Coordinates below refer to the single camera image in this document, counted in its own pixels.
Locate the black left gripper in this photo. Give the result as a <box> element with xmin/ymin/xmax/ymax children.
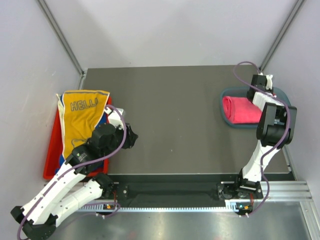
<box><xmin>101</xmin><ymin>122</ymin><xmax>138</xmax><ymax>158</ymax></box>

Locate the pink towel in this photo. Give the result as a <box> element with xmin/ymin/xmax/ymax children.
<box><xmin>222</xmin><ymin>96</ymin><xmax>262</xmax><ymax>124</ymax></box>

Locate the yellow hello towel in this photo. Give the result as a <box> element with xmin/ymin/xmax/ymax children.
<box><xmin>57</xmin><ymin>90</ymin><xmax>110</xmax><ymax>159</ymax></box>

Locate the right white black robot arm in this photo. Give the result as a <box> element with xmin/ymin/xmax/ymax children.
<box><xmin>233</xmin><ymin>73</ymin><xmax>298</xmax><ymax>198</ymax></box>

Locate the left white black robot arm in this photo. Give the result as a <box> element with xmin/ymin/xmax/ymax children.
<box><xmin>10</xmin><ymin>123</ymin><xmax>138</xmax><ymax>240</ymax></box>

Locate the translucent blue plastic container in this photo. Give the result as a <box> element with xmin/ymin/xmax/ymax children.
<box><xmin>219</xmin><ymin>86</ymin><xmax>291</xmax><ymax>130</ymax></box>

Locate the blue terry towel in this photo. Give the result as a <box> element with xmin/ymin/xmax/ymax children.
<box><xmin>54</xmin><ymin>154</ymin><xmax>65</xmax><ymax>174</ymax></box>

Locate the red plastic bin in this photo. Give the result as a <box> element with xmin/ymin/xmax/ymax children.
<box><xmin>43</xmin><ymin>95</ymin><xmax>112</xmax><ymax>180</ymax></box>

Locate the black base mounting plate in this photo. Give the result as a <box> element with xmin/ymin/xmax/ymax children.
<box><xmin>84</xmin><ymin>181</ymin><xmax>263</xmax><ymax>202</ymax></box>

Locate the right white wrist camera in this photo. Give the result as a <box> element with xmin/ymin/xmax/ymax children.
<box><xmin>258</xmin><ymin>72</ymin><xmax>274</xmax><ymax>92</ymax></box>

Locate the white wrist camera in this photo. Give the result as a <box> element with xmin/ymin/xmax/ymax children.
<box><xmin>258</xmin><ymin>72</ymin><xmax>274</xmax><ymax>92</ymax></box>
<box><xmin>104</xmin><ymin>105</ymin><xmax>126</xmax><ymax>130</ymax></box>

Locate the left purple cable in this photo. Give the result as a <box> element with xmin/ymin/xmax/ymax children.
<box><xmin>16</xmin><ymin>104</ymin><xmax>128</xmax><ymax>238</ymax></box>

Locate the purple cable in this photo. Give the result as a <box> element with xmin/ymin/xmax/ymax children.
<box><xmin>233</xmin><ymin>61</ymin><xmax>292</xmax><ymax>218</ymax></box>
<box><xmin>16</xmin><ymin>104</ymin><xmax>128</xmax><ymax>238</ymax></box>

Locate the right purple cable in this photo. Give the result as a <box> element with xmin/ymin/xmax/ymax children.
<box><xmin>233</xmin><ymin>61</ymin><xmax>292</xmax><ymax>218</ymax></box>

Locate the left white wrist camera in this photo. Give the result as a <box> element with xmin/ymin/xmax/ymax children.
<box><xmin>104</xmin><ymin>105</ymin><xmax>126</xmax><ymax>130</ymax></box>

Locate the right aluminium frame post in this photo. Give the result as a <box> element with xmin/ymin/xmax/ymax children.
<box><xmin>259</xmin><ymin>0</ymin><xmax>306</xmax><ymax>72</ymax></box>

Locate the aluminium frame post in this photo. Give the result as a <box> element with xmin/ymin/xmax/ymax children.
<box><xmin>36</xmin><ymin>0</ymin><xmax>85</xmax><ymax>77</ymax></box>
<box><xmin>259</xmin><ymin>0</ymin><xmax>306</xmax><ymax>72</ymax></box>

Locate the aluminium extrusion rail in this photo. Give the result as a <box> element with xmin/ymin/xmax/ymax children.
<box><xmin>267</xmin><ymin>181</ymin><xmax>313</xmax><ymax>202</ymax></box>

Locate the grey slotted cable duct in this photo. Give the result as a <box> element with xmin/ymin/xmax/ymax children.
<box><xmin>74</xmin><ymin>201</ymin><xmax>253</xmax><ymax>212</ymax></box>

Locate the left aluminium frame post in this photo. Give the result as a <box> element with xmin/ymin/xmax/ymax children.
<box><xmin>36</xmin><ymin>0</ymin><xmax>85</xmax><ymax>77</ymax></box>

